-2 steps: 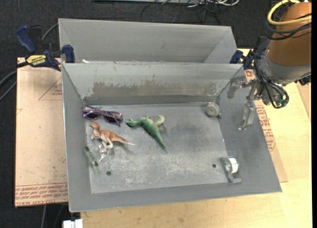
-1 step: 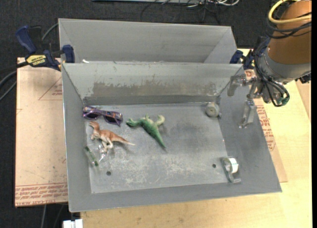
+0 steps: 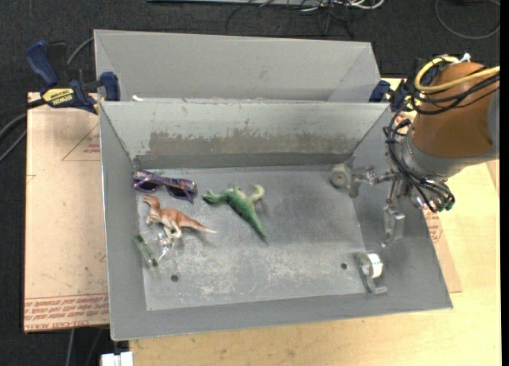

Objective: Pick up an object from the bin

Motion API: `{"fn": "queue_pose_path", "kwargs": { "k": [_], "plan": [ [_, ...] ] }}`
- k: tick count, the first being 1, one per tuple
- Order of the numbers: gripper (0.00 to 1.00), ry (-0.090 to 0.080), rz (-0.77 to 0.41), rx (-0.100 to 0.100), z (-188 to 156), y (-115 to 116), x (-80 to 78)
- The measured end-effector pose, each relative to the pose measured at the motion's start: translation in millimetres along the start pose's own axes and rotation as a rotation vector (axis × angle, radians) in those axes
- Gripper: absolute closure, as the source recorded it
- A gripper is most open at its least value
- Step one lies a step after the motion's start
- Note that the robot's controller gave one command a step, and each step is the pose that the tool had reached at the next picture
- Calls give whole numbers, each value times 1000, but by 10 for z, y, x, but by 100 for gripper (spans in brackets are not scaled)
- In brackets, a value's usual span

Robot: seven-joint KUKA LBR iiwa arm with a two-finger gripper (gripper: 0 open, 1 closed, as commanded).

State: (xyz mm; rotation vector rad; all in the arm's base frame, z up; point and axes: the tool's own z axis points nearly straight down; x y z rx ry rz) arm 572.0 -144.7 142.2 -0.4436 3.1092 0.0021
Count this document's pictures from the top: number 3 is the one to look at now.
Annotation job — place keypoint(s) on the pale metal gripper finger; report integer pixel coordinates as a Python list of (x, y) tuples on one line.
[(394, 225), (352, 183)]

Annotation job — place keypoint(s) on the clear tape dispenser, white roll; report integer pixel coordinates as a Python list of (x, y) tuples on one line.
[(371, 267)]

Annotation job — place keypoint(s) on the green toy dinosaur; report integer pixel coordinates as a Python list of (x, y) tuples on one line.
[(240, 201)]

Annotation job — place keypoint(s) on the grey metal bin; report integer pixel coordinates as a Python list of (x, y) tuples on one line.
[(246, 261)]

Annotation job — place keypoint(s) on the brown toy dinosaur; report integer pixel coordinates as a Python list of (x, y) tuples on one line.
[(175, 219)]

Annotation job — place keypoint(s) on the purple sunglasses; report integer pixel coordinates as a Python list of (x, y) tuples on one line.
[(171, 185)]

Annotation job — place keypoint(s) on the clear plastic packet, green strip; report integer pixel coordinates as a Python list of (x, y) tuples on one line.
[(149, 251)]

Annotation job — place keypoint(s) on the small white thing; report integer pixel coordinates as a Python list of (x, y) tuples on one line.
[(137, 98)]

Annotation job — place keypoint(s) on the brown cardboard board, red print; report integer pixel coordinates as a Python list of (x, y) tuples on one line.
[(59, 205)]

